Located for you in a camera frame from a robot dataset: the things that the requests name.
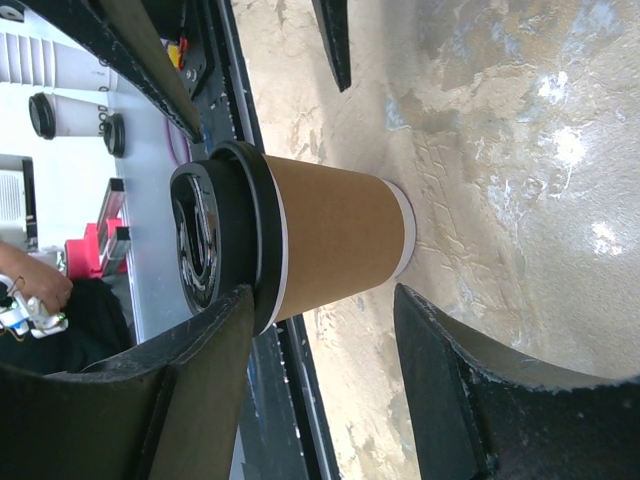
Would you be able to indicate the black coffee cup lid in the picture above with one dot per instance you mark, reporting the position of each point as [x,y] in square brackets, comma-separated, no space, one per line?
[228,226]

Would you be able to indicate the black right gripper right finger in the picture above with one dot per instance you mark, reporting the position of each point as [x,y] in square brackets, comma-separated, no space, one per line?
[482,410]

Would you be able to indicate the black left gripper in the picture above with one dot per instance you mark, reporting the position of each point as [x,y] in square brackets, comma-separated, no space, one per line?
[123,34]

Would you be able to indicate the brown paper coffee cup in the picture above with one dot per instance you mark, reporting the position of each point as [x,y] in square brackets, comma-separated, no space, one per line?
[343,233]

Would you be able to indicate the person's hand in background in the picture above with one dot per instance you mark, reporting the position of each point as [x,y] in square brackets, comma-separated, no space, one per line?
[35,278]

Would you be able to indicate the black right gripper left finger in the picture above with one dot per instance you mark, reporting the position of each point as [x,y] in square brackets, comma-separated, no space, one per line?
[168,408]

